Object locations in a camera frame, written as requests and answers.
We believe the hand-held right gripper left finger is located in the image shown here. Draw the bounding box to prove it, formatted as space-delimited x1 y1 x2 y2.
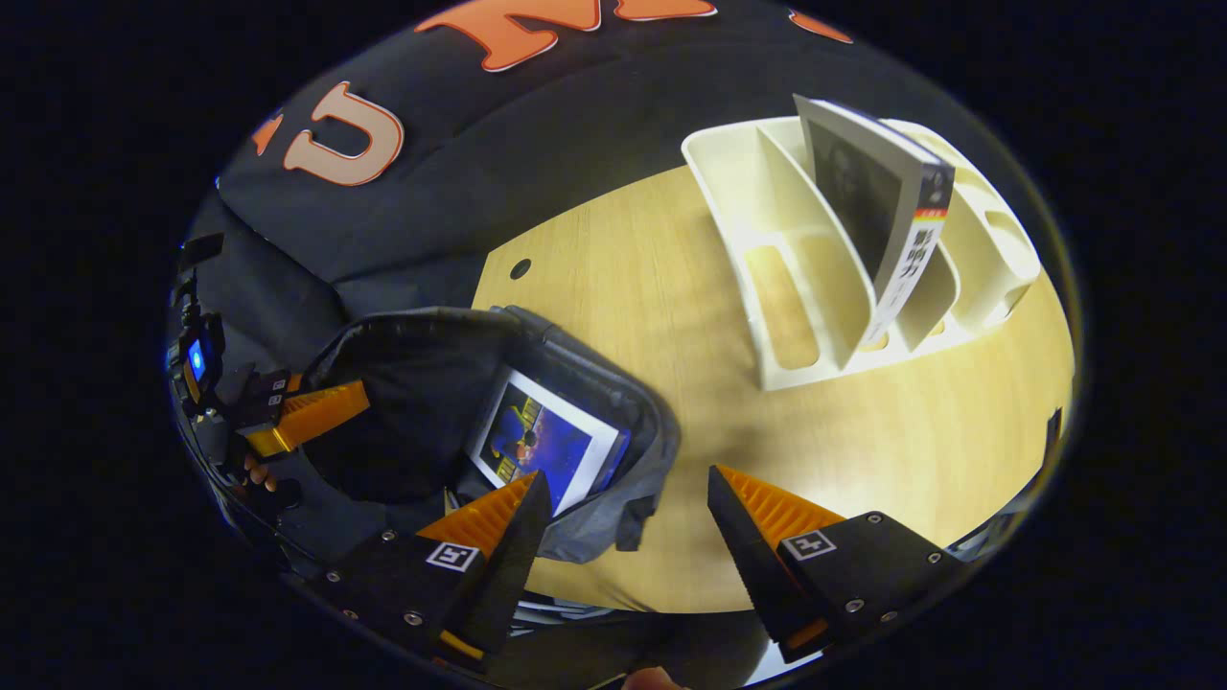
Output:
324 470 555 672

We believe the grey cover book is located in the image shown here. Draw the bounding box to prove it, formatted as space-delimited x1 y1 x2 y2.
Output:
794 94 956 348

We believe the white bookshelf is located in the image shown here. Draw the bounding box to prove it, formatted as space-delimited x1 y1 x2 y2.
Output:
681 115 1041 392

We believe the blue cover book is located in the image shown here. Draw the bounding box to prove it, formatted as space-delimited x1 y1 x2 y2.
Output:
467 369 632 518

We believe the grey schoolbag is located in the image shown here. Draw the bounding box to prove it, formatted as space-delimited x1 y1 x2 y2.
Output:
297 305 682 566

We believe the black backdrop cloth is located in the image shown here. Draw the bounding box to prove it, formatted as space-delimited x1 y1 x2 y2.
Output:
168 0 950 576

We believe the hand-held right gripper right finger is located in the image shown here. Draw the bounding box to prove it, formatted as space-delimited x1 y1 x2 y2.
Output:
706 465 966 665

